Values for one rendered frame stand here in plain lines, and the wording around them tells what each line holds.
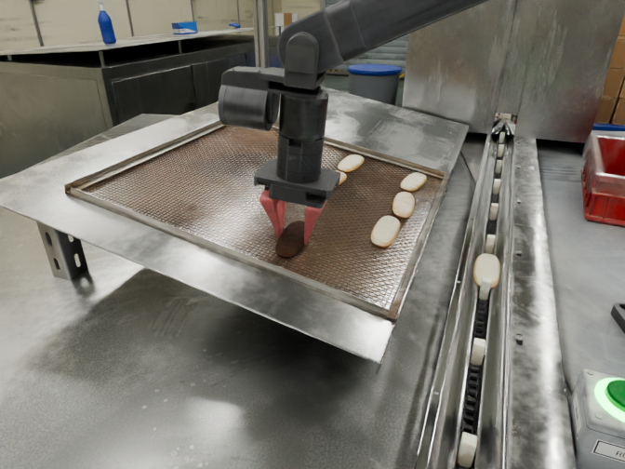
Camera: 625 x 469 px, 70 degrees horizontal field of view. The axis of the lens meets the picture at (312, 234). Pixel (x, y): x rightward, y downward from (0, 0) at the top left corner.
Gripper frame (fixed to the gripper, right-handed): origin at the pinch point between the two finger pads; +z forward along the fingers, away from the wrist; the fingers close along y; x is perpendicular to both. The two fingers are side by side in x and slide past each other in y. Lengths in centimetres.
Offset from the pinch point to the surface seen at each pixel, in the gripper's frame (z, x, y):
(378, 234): 1.2, -6.8, -11.5
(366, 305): 1.5, 9.9, -12.2
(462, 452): 4.3, 24.1, -23.6
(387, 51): 75, -730, 54
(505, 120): 1, -87, -38
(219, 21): 44, -563, 270
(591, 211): 5, -40, -51
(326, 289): 1.1, 9.3, -7.1
